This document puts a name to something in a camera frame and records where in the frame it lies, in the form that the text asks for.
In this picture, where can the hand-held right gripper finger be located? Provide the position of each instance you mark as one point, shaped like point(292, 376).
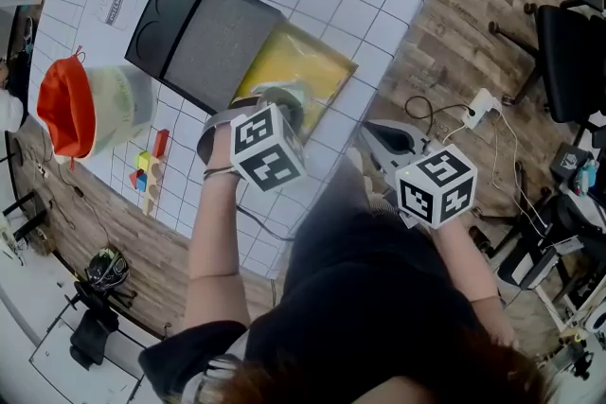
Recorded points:
point(401, 146)
point(407, 139)

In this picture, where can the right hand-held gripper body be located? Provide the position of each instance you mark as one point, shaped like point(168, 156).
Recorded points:
point(435, 194)

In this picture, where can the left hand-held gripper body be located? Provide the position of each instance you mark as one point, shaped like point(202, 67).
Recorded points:
point(265, 151)

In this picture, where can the black and grey tray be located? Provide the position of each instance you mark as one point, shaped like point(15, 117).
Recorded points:
point(208, 42)

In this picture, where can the person's right forearm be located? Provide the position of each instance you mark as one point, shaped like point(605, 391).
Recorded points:
point(466, 260)

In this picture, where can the person's left forearm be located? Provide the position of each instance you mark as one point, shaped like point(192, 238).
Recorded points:
point(215, 227)

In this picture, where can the small black box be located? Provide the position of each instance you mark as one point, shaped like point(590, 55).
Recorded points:
point(569, 160)

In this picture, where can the person's left hand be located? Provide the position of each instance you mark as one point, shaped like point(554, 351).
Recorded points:
point(221, 149)

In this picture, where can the white power strip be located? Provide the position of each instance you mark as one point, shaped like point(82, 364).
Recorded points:
point(480, 109)

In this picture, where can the wooden shape block board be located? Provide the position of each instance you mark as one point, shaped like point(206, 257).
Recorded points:
point(154, 189)

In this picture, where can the yellow-green toy block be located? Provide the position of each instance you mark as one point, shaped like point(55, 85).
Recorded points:
point(143, 161)

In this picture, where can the person's black clothing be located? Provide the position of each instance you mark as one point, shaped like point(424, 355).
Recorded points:
point(360, 298)

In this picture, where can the red and blue toy block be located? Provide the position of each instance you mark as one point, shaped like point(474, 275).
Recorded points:
point(138, 180)

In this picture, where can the blue bottle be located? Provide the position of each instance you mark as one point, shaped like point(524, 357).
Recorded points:
point(587, 175)

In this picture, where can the cream bag with red lining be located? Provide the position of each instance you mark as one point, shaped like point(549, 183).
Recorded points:
point(109, 109)

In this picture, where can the black office chair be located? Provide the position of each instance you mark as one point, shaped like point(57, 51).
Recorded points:
point(568, 61)

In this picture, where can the black helmet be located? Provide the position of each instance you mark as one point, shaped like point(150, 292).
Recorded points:
point(108, 269)

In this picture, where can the black tripod stand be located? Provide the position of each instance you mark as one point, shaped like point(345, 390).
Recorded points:
point(94, 295)

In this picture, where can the black cloth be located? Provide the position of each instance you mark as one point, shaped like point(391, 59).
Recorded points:
point(92, 338)

